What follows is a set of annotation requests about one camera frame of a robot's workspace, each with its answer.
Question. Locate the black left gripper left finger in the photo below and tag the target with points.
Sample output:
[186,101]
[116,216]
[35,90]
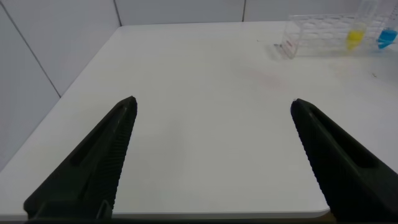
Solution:
[90,174]

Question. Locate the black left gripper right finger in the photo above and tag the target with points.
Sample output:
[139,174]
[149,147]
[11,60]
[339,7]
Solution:
[345,168]

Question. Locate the test tube with blue pigment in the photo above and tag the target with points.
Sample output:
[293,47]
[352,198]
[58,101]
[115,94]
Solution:
[387,37]

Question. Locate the test tube with yellow pigment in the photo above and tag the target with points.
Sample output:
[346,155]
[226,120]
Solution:
[354,36]

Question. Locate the clear plastic test tube rack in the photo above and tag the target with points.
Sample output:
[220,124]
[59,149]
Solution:
[317,34]

